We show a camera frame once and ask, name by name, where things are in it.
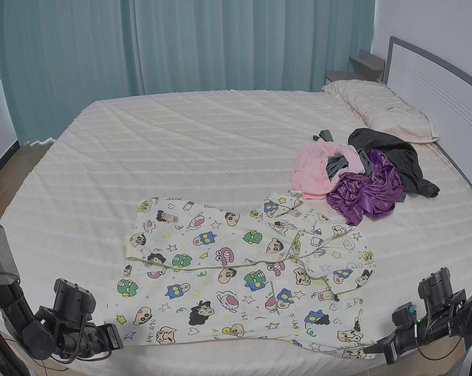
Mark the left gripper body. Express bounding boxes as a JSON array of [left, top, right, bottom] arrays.
[[79, 323, 125, 358]]

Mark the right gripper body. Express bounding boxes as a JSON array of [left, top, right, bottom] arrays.
[[382, 325, 429, 366]]

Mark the white printed pyjama top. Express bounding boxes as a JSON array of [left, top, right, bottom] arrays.
[[106, 191, 377, 361]]

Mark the bed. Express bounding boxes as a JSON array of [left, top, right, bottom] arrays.
[[0, 36, 472, 376]]

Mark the purple satin garment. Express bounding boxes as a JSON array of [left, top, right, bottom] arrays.
[[327, 150, 403, 226]]

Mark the grey garment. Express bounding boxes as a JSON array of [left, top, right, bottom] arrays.
[[313, 129, 375, 183]]

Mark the black garment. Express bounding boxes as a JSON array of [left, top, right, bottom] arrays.
[[347, 128, 440, 203]]

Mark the pink garment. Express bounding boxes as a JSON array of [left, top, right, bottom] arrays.
[[292, 139, 362, 199]]

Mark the pale pink pillow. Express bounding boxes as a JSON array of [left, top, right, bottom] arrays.
[[321, 79, 440, 144]]

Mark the grey bedside table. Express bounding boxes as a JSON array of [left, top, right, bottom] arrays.
[[325, 49, 385, 83]]

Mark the blue-green curtain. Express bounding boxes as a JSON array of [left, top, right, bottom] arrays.
[[0, 0, 144, 144], [132, 0, 377, 93]]

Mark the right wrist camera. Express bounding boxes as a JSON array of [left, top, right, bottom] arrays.
[[392, 303, 420, 327]]

